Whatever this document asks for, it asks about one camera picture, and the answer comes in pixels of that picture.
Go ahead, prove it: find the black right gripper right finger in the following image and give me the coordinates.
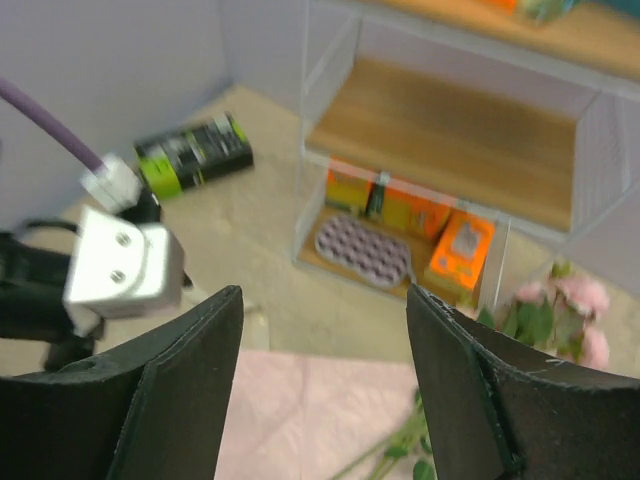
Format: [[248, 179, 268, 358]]
[[406, 285, 640, 479]]

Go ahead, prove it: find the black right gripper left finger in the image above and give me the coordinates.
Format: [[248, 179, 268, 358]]
[[1, 285, 244, 479]]

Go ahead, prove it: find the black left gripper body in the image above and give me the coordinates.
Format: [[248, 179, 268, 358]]
[[1, 219, 105, 370]]

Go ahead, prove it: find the pink flower bunch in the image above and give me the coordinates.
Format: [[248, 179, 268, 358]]
[[334, 262, 609, 479]]

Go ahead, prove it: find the pink wrapping paper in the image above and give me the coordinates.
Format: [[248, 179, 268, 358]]
[[215, 350, 417, 479]]

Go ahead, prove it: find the orange blister pack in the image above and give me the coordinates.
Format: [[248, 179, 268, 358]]
[[424, 210, 496, 295]]

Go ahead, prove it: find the black green product box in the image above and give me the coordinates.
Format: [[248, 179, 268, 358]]
[[134, 112, 254, 199]]

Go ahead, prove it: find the purple wavy pad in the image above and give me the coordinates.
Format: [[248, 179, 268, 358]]
[[314, 214, 416, 290]]

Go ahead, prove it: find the orange box on shelf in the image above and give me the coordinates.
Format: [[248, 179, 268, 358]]
[[366, 172, 452, 241]]

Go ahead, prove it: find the orange green box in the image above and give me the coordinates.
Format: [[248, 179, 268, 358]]
[[325, 169, 372, 215]]

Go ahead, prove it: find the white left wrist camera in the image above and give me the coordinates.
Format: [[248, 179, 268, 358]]
[[63, 207, 185, 320]]

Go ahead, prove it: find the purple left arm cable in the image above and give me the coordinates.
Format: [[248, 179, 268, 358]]
[[0, 77, 144, 211]]

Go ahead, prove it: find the white wire wooden shelf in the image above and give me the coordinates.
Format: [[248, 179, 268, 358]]
[[299, 1, 639, 303]]

